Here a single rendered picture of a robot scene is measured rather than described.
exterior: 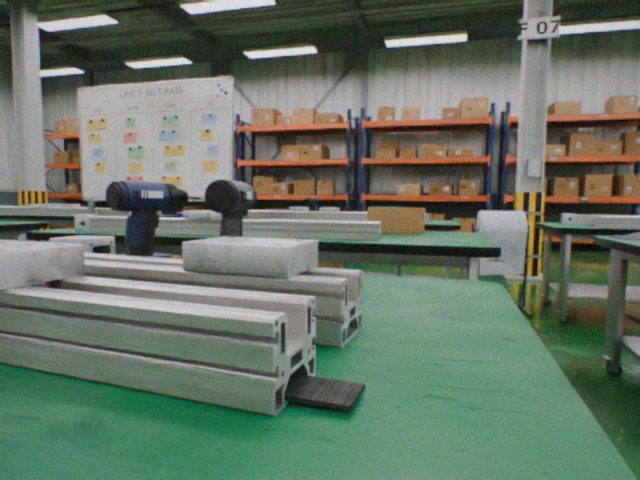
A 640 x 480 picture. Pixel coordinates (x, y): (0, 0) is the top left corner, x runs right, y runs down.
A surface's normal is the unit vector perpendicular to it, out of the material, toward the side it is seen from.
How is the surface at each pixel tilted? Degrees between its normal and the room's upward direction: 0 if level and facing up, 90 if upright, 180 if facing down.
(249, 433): 0
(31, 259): 90
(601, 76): 90
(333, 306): 90
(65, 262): 90
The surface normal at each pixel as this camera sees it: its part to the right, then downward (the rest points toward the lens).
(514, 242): -0.21, 0.30
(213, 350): -0.34, 0.09
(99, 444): 0.01, -1.00
